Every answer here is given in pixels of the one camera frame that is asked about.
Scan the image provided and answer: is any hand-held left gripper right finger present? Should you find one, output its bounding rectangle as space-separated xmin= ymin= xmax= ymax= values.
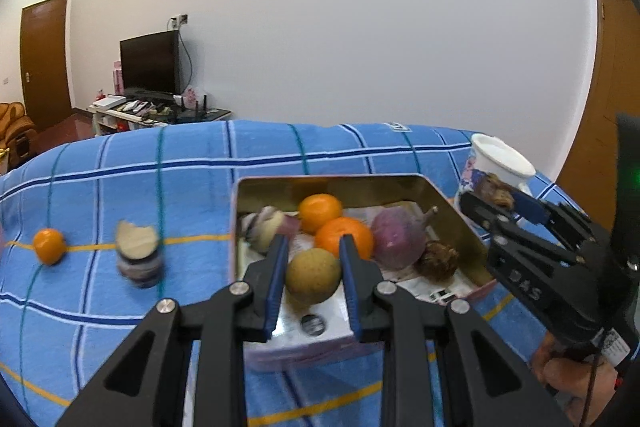
xmin=339 ymin=234 xmax=571 ymax=427

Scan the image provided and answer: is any blue plaid blanket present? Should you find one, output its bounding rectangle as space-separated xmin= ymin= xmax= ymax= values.
xmin=0 ymin=119 xmax=566 ymax=427

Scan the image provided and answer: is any pink tin box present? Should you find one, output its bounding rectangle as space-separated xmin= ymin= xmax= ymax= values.
xmin=231 ymin=174 xmax=498 ymax=373

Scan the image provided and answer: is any white television stand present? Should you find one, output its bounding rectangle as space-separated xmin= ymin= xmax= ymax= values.
xmin=89 ymin=96 xmax=233 ymax=138

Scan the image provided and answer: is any white floral cup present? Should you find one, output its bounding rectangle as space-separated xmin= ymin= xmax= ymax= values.
xmin=456 ymin=133 xmax=537 ymax=220

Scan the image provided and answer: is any black router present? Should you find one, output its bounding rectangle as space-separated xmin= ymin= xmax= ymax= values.
xmin=175 ymin=93 xmax=208 ymax=124

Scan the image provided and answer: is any medium orange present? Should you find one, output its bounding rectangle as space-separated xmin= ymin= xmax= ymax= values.
xmin=298 ymin=193 xmax=344 ymax=235

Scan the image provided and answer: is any round tan fruit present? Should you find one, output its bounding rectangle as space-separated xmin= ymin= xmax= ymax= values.
xmin=285 ymin=248 xmax=343 ymax=305

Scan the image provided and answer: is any black television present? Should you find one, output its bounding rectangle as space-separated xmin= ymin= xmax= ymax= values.
xmin=120 ymin=31 xmax=181 ymax=96

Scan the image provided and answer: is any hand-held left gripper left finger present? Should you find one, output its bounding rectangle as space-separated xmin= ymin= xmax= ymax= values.
xmin=55 ymin=234 xmax=291 ymax=427

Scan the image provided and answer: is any purple onion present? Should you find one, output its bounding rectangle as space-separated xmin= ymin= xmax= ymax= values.
xmin=370 ymin=206 xmax=438 ymax=270

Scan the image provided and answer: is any black cable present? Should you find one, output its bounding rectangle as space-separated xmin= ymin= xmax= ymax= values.
xmin=580 ymin=342 xmax=608 ymax=427

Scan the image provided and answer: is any small orange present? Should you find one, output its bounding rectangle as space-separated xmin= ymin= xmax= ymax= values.
xmin=32 ymin=228 xmax=67 ymax=266

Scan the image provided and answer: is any dark brown taro piece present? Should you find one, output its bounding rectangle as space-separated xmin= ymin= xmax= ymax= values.
xmin=414 ymin=241 xmax=461 ymax=282
xmin=472 ymin=173 xmax=516 ymax=209

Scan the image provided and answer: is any person's right hand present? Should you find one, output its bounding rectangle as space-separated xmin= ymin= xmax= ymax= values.
xmin=530 ymin=334 xmax=621 ymax=427

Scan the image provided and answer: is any light brown wooden door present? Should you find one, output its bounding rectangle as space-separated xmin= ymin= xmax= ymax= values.
xmin=555 ymin=0 xmax=640 ymax=218

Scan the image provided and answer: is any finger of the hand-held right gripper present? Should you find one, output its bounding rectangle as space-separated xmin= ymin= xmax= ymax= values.
xmin=459 ymin=190 xmax=582 ymax=266
xmin=514 ymin=193 xmax=597 ymax=254

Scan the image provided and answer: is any taro chunk with white cut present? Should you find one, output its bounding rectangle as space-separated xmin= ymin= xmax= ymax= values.
xmin=115 ymin=220 xmax=165 ymax=290

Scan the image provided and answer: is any purple striped taro piece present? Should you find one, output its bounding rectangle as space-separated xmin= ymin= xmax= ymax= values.
xmin=239 ymin=206 xmax=288 ymax=255

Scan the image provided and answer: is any large orange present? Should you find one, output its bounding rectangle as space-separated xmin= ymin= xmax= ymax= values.
xmin=315 ymin=217 xmax=375 ymax=262

